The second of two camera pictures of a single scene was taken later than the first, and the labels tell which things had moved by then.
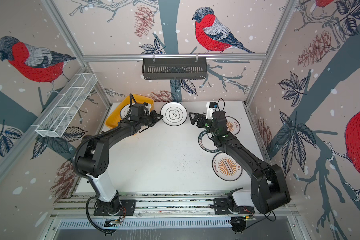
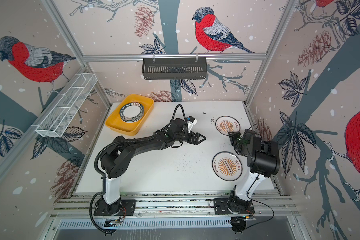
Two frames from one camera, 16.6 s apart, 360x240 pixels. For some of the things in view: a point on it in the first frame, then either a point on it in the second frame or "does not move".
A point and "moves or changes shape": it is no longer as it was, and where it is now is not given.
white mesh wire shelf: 60,113 does not move
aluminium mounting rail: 168,204 does not move
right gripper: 199,116 → 234,136
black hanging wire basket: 174,69 does not move
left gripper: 154,115 → 196,142
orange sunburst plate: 233,126 does not move
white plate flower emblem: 174,114 moves or changes shape
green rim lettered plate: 207,144 → 132,110
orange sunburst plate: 225,167 does not move
